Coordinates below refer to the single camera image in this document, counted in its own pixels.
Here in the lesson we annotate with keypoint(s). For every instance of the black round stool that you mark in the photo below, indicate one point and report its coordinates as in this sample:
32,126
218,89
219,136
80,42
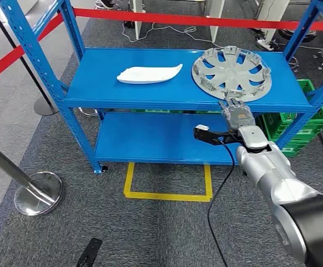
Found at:
298,36

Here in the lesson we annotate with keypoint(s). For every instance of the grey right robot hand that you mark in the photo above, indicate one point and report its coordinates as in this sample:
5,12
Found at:
239,116

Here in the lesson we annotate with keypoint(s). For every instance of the silver wheel hubcap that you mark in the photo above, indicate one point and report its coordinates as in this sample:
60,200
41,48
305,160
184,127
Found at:
231,73

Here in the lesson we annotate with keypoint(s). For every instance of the chrome stanchion post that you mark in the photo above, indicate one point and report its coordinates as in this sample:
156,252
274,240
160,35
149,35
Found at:
39,193
88,112

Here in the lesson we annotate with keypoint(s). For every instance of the black stanchion post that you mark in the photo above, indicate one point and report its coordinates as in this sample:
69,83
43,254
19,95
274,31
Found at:
45,107

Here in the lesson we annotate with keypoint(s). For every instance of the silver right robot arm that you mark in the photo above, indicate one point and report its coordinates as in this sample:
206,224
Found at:
281,173

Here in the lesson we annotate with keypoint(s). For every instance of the blue metal shelf rack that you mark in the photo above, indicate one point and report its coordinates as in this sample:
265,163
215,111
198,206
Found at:
100,84

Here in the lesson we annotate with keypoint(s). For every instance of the red barrier belt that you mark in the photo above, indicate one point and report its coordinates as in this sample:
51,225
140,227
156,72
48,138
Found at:
2,64
178,19

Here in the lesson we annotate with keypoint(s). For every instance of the white table leg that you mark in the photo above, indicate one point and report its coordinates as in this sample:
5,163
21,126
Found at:
214,22
271,14

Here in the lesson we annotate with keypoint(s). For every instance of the white power strip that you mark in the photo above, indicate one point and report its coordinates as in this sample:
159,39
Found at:
264,45

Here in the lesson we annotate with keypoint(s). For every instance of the white plastic trim part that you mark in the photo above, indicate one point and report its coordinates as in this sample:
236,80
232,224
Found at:
147,74

